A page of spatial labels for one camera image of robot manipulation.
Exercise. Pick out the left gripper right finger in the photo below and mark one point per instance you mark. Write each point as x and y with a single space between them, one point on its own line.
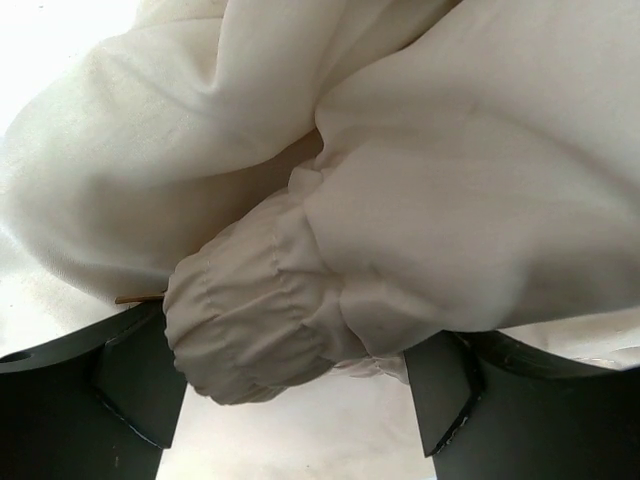
490 407

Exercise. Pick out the beige trousers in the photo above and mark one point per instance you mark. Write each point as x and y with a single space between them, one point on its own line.
313 183

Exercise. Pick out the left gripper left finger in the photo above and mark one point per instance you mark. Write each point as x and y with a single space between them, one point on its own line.
100 403

